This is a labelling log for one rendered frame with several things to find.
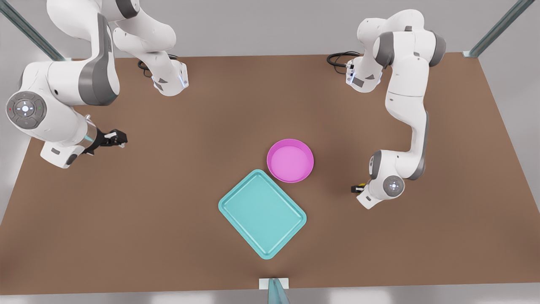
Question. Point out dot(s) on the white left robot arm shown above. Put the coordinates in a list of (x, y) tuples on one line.
[(407, 105)]

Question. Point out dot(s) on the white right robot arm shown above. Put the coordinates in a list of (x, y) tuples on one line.
[(63, 80)]

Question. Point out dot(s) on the pink round plate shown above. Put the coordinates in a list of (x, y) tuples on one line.
[(290, 161)]

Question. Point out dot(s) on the teal rectangular tray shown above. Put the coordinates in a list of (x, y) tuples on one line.
[(262, 214)]

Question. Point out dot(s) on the silver frame post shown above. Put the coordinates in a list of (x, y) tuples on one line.
[(31, 31), (276, 291), (498, 27)]

